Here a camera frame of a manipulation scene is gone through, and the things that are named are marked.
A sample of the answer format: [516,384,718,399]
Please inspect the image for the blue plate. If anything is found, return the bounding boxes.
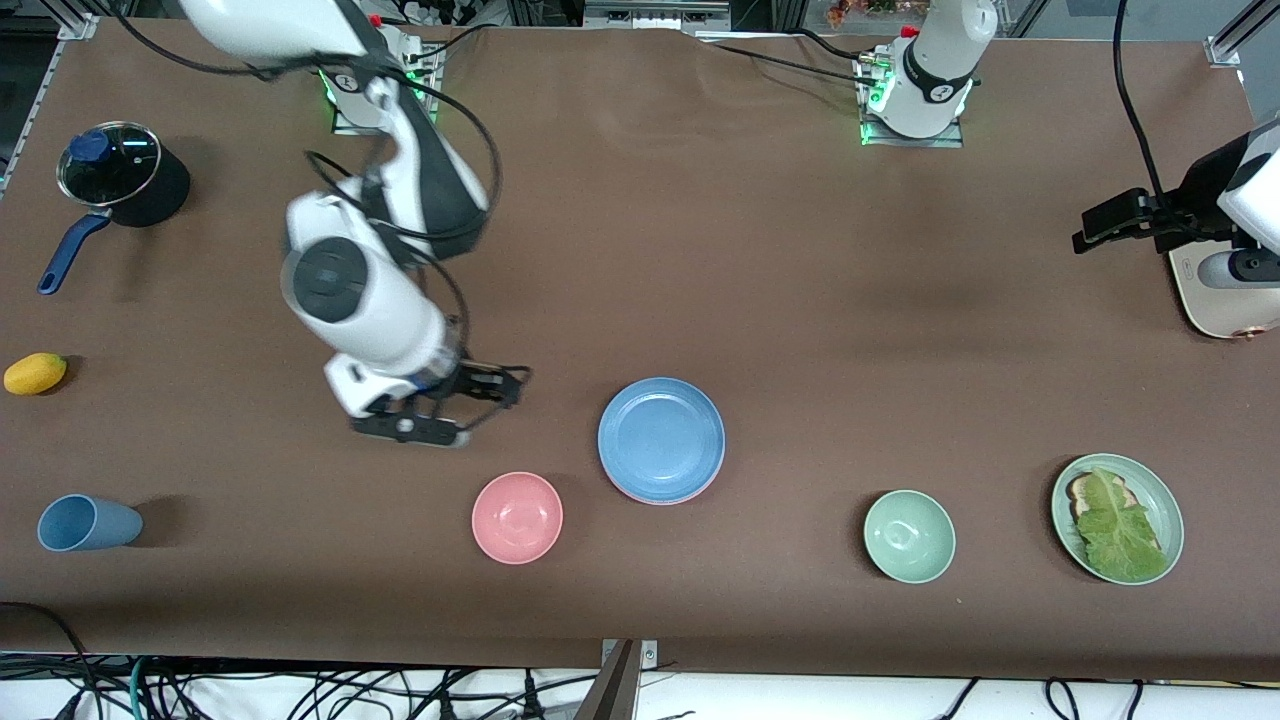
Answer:
[597,377,727,504]

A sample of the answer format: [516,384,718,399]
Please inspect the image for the pink plate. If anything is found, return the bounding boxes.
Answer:
[603,470,723,507]

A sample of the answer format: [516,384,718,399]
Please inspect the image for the small pink bowl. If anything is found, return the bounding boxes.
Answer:
[471,471,564,566]

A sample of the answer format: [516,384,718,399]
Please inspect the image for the bread slice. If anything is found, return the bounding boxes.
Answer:
[1066,472,1131,521]

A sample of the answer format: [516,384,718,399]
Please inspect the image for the green plate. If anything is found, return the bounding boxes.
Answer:
[1050,453,1185,586]

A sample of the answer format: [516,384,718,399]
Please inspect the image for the green lettuce leaf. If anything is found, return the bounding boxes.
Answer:
[1075,467,1169,583]

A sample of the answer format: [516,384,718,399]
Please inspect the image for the brown table cover mat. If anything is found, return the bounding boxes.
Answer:
[0,18,1280,683]

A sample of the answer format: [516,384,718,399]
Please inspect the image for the orange flowers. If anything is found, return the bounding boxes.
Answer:
[825,0,931,28]

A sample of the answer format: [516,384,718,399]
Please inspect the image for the small green bowl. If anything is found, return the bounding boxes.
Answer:
[863,489,957,585]

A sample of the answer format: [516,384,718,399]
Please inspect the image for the white power strip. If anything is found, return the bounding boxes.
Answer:
[395,0,481,26]

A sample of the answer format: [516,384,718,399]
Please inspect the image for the blue cup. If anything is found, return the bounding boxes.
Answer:
[37,494,144,553]

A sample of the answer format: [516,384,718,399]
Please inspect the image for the yellow lemon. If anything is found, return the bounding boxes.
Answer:
[3,352,68,396]

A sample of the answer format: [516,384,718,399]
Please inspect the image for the aluminium frame rail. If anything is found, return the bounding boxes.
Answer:
[1205,0,1280,69]
[0,0,101,196]

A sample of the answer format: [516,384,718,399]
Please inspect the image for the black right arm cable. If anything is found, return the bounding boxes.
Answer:
[305,60,503,401]

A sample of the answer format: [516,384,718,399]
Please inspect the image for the dark brown post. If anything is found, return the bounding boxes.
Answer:
[573,640,641,720]

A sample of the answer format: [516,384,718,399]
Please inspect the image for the black base cable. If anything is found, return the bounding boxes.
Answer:
[400,22,491,63]
[690,30,881,86]

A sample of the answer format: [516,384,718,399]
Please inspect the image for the aluminium frame beam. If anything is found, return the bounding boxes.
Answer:
[583,0,733,31]

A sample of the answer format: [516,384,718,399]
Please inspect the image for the black pot with blue handle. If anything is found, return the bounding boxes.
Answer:
[37,121,193,297]

